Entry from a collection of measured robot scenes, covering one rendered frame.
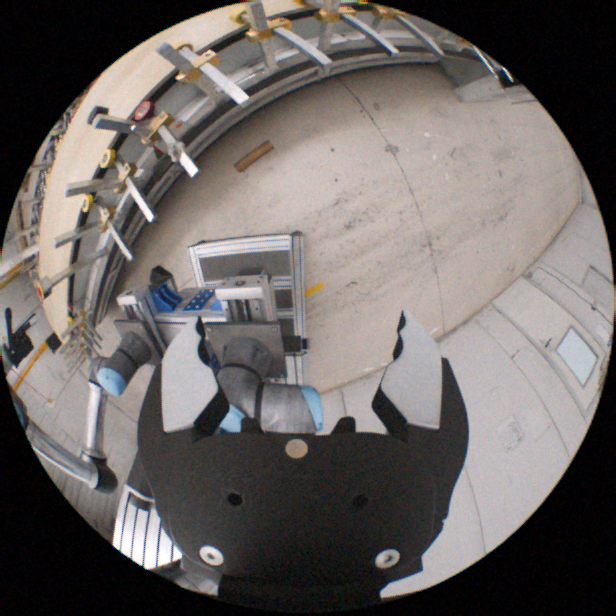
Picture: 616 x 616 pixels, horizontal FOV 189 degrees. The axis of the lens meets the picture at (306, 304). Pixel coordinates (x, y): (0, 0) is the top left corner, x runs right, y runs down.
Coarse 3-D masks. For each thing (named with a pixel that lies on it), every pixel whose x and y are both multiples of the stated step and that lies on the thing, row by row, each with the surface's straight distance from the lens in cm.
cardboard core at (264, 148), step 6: (264, 144) 144; (270, 144) 144; (258, 150) 144; (264, 150) 144; (270, 150) 147; (246, 156) 145; (252, 156) 144; (258, 156) 144; (240, 162) 145; (246, 162) 144; (252, 162) 146; (240, 168) 145
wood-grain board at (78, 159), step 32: (288, 0) 117; (352, 0) 123; (160, 32) 139; (192, 32) 113; (224, 32) 99; (128, 64) 134; (160, 64) 105; (96, 96) 147; (128, 96) 108; (64, 160) 159; (96, 160) 110; (64, 224) 148; (64, 256) 158; (64, 288) 182; (64, 320) 235
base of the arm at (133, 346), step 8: (128, 336) 81; (136, 336) 80; (120, 344) 82; (128, 344) 79; (136, 344) 79; (144, 344) 80; (128, 352) 78; (136, 352) 79; (144, 352) 80; (136, 360) 79; (144, 360) 81; (136, 368) 80
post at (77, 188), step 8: (72, 184) 85; (80, 184) 85; (88, 184) 86; (96, 184) 88; (104, 184) 90; (112, 184) 93; (64, 192) 84; (72, 192) 84; (80, 192) 86; (88, 192) 88
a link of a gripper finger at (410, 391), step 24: (408, 312) 12; (408, 336) 10; (408, 360) 9; (432, 360) 9; (384, 384) 7; (408, 384) 8; (432, 384) 8; (384, 408) 8; (408, 408) 7; (432, 408) 8
